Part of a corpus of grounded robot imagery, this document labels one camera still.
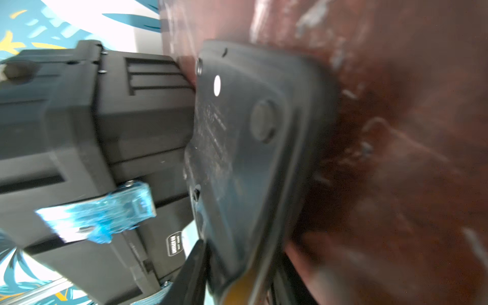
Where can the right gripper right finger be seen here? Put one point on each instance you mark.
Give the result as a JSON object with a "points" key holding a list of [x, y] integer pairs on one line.
{"points": [[287, 286]]}

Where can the black plastic toolbox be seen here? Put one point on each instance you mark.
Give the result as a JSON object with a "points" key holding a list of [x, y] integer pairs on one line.
{"points": [[75, 125]]}

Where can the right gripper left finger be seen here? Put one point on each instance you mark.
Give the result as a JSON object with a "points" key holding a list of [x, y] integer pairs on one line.
{"points": [[190, 284]]}

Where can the yellow plastic tray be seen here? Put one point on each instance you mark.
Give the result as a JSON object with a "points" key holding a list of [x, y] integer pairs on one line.
{"points": [[240, 292]]}

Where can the blue toolbox latch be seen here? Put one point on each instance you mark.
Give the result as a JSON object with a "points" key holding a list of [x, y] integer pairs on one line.
{"points": [[99, 219]]}

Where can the black calculator face down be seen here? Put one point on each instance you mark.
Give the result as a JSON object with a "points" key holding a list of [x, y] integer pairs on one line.
{"points": [[262, 119]]}

